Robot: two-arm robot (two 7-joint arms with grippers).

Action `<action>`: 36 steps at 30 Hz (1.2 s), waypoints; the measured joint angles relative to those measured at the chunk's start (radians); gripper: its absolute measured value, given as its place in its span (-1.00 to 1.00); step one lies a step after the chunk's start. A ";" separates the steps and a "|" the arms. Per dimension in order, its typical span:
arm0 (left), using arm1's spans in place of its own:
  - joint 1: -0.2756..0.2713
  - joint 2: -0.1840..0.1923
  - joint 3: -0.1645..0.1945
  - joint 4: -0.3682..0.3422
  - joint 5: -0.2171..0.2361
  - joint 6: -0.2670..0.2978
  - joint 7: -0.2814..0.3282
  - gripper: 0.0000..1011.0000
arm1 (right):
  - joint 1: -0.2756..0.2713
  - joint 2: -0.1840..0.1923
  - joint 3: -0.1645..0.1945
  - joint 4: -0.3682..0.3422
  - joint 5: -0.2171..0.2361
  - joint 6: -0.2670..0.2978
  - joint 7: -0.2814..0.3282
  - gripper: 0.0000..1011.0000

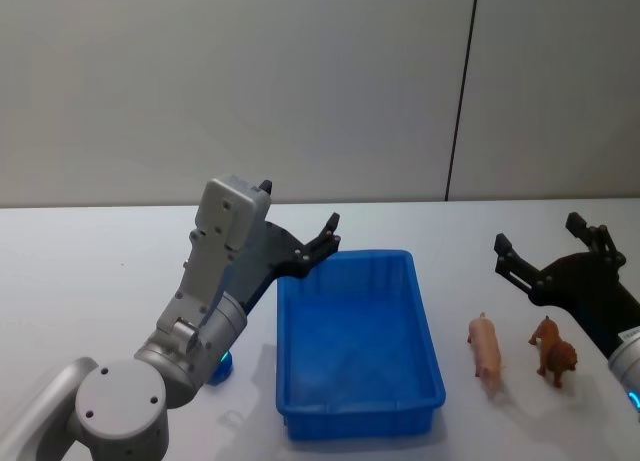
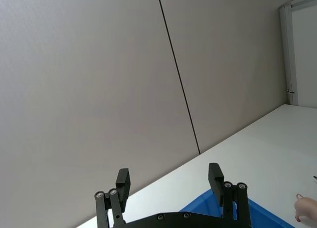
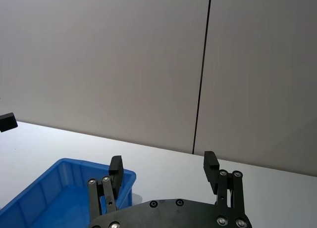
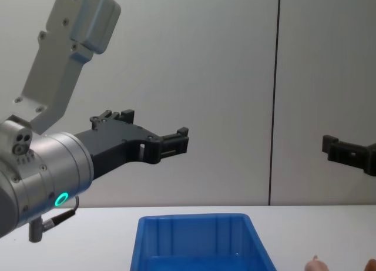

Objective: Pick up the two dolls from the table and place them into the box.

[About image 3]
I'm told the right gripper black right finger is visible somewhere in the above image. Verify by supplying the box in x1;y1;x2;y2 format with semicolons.
203;150;247;215

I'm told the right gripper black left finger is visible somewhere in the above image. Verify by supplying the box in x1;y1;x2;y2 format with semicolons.
87;155;125;218

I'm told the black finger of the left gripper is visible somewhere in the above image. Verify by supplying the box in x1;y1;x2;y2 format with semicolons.
0;112;18;133

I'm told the blue plastic bin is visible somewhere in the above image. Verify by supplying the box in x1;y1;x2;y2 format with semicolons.
0;158;138;228

